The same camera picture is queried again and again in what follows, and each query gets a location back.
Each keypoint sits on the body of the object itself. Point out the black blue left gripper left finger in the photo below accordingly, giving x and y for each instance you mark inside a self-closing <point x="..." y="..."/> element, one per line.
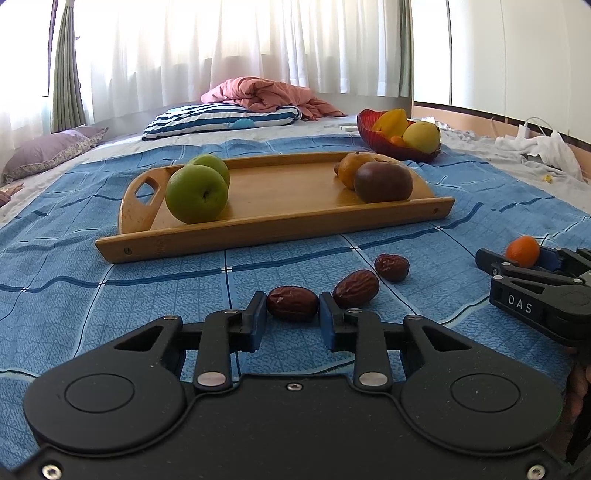
<point x="223" y="333"/>

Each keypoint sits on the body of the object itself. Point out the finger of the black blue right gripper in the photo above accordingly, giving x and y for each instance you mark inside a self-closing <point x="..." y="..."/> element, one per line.
<point x="563" y="261"/>
<point x="496" y="264"/>

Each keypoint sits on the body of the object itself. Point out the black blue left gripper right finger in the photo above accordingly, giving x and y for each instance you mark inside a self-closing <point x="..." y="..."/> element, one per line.
<point x="359" y="332"/>

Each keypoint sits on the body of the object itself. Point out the small kumquat orange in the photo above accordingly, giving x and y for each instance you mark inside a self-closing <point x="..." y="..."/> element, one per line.
<point x="524" y="250"/>

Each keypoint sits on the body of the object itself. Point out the red date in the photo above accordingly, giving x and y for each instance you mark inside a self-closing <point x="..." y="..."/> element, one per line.
<point x="357" y="289"/>
<point x="394" y="268"/>
<point x="292" y="304"/>

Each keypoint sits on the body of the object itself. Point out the large green apple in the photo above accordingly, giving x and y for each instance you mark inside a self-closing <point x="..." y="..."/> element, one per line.
<point x="195" y="194"/>

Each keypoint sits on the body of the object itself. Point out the large orange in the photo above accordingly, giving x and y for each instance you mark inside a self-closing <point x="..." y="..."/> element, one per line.
<point x="346" y="169"/>

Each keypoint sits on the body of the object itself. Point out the person right hand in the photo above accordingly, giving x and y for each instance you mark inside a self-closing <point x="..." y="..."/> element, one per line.
<point x="577" y="386"/>

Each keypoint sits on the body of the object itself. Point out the white bed sheet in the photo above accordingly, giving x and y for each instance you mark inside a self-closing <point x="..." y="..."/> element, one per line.
<point x="533" y="172"/>

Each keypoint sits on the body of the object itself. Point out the white clothes pile right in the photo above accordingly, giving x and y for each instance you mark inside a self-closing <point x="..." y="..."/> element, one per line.
<point x="551" y="149"/>

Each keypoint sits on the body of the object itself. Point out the dark purple round fruit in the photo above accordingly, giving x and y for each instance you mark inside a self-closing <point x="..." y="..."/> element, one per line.
<point x="383" y="182"/>

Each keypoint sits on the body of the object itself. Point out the wooden serving tray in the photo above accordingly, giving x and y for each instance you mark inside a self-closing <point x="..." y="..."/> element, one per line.
<point x="271" y="198"/>

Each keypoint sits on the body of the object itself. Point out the yellow lemon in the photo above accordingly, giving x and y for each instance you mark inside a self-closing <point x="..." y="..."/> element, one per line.
<point x="423" y="136"/>

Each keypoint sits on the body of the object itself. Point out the small orange in bowl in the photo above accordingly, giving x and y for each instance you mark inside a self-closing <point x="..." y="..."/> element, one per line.
<point x="398" y="141"/>

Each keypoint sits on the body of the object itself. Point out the yellow starfruit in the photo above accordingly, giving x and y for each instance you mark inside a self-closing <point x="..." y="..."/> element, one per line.
<point x="393" y="123"/>

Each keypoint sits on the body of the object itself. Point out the small green apple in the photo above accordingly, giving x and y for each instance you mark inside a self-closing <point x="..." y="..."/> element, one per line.
<point x="213" y="162"/>

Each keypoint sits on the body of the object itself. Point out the red glass fruit bowl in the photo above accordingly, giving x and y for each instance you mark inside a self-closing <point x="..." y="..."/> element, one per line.
<point x="393" y="146"/>

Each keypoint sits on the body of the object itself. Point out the blue white striped pillow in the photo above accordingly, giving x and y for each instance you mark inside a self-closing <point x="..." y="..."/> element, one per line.
<point x="216" y="117"/>

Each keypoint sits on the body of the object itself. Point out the green drape right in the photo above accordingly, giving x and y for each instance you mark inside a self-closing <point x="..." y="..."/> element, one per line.
<point x="406" y="49"/>

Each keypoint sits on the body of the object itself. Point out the green drape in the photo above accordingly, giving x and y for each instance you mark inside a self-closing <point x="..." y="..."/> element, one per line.
<point x="67" y="105"/>
<point x="406" y="49"/>

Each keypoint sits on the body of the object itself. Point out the pink crumpled quilt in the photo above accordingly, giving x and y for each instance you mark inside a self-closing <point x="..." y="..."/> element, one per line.
<point x="264" y="95"/>

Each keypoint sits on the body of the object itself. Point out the purple floral pillow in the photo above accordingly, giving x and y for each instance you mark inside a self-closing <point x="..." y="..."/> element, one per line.
<point x="49" y="151"/>

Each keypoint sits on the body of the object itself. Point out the clothes pile left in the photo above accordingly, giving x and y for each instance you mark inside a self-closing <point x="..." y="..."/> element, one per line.
<point x="7" y="192"/>

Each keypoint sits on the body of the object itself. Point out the green drape left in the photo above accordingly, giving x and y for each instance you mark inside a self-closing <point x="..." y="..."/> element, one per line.
<point x="67" y="105"/>

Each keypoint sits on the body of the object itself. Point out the white sheer curtain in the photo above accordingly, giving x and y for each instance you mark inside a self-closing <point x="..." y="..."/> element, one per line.
<point x="138" y="56"/>

